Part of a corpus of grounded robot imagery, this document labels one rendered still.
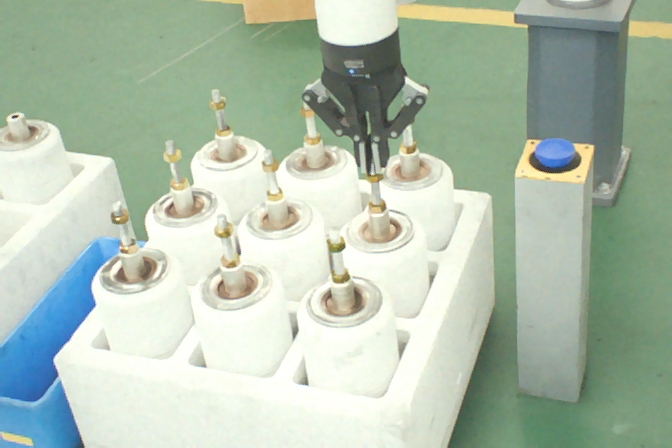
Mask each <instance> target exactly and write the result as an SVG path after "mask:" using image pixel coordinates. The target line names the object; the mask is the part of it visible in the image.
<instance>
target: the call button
mask: <svg viewBox="0 0 672 448"><path fill-rule="evenodd" d="M574 155H575V148H574V145H573V143H571V142H570V141H568V140H565V139H560V138H550V139H545V140H543V141H541V142H539V143H538V144H536V145H535V157H536V158H538V159H539V160H540V163H541V164H542V165H544V166H547V167H553V168H557V167H563V166H566V165H568V164H569V163H570V160H571V159H572V158H573V157H574Z"/></svg>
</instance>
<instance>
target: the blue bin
mask: <svg viewBox="0 0 672 448"><path fill-rule="evenodd" d="M120 241H121V239H119V238H112V237H99V238H96V239H93V240H92V241H91V242H90V243H89V244H88V245H87V248H86V249H85V250H84V251H83V252H81V253H80V254H79V255H78V257H77V258H76V259H75V260H74V262H73V263H72V264H71V266H70V267H68V268H67V269H66V270H65V271H64V272H63V273H62V276H61V277H60V278H59V279H58V280H57V281H55V282H54V284H53V285H52V286H51V287H50V288H49V290H48V291H47V292H46V294H45V295H43V296H42V297H41V298H40V299H39V300H38V301H37V304H36V305H35V306H34V307H33V308H32V309H30V310H29V312H28V313H27V314H26V316H25V317H24V318H23V319H22V320H21V322H20V323H18V324H17V325H16V326H15V327H14V328H13V331H12V332H11V333H10V334H9V335H8V336H6V337H5V338H4V340H3V341H2V343H1V344H0V448H84V447H85V446H84V443H83V440H82V436H81V434H80V431H79V428H78V424H77V422H76V419H74V416H73V413H72V409H71V407H70V404H69V401H68V397H67V395H66V392H65V389H64V386H63V383H62V380H61V377H59V374H58V372H57V368H56V365H55V362H54V359H55V356H56V355H57V354H58V353H60V351H61V350H62V349H63V348H64V346H65V344H66V343H68V342H69V341H70V339H72V337H73V335H74V334H75V333H76V330H77V329H78V328H79V327H80V325H81V324H82V323H83V322H85V320H86V319H87V317H88V316H89V314H90V313H91V312H92V311H93V309H94V308H95V307H96V305H97V302H95V299H94V296H93V293H92V283H93V280H94V278H95V275H97V273H98V271H99V270H100V269H101V268H102V267H103V266H104V264H105V263H106V261H107V260H110V259H111V258H112V257H114V256H115V255H117V254H119V242H120Z"/></svg>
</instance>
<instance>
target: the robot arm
mask: <svg viewBox="0 0 672 448"><path fill-rule="evenodd" d="M416 1H417V0H315V8H316V17H317V24H318V33H319V40H320V49H321V57H322V63H324V68H322V72H321V74H320V79H318V80H317V81H310V82H309V84H307V87H306V88H305V90H304V92H303V94H302V99H303V102H304V103H305V104H306V105H307V106H309V107H310V108H311V109H312V110H313V111H314V112H315V113H316V114H317V117H318V118H319V119H320V120H321V121H322V122H324V123H325V124H326V125H327V126H328V127H329V128H330V129H331V131H332V133H333V134H334V135H335V136H338V137H343V136H347V137H349V138H350V139H351V140H353V141H354V152H355V163H356V165H357V167H361V172H362V173H369V171H370V169H369V162H370V161H371V159H372V157H373V165H374V172H375V173H383V170H384V168H387V165H388V162H389V159H390V151H389V143H388V138H392V139H397V138H399V137H400V136H401V134H402V133H403V132H404V131H405V128H406V127H407V126H408V124H409V123H410V122H412V121H413V119H414V118H415V117H416V114H417V113H418V112H419V111H420V109H421V108H422V107H423V105H424V104H426V102H427V98H428V95H429V93H430V87H429V85H428V84H426V83H421V84H419V85H418V84H417V83H415V82H414V81H412V80H411V79H408V78H407V72H406V69H405V67H404V66H403V64H402V62H401V51H400V38H399V25H398V15H397V6H401V5H406V4H411V3H414V2H416ZM546 1H548V2H550V3H551V5H553V6H556V7H559V8H565V9H589V8H595V7H599V5H602V4H605V3H606V2H608V1H609V0H546ZM401 90H403V92H404V96H403V102H404V103H405V105H404V106H403V107H402V109H401V110H400V111H399V112H398V114H397V116H395V117H394V119H393V120H391V121H388V114H387V112H388V107H389V106H390V104H391V103H392V102H393V99H394V98H395V97H397V95H398V94H399V92H400V91H401ZM330 93H331V95H332V96H333V97H334V98H335V99H336V101H338V102H339V103H340V104H341V105H342V106H343V107H344V109H345V112H344V111H343V109H342V108H341V107H340V106H339V105H338V104H336V103H335V102H334V101H333V99H332V98H331V97H330ZM365 111H368V112H369V123H370V124H371V133H368V127H369V125H368V119H366V112H365ZM371 139H372V142H371Z"/></svg>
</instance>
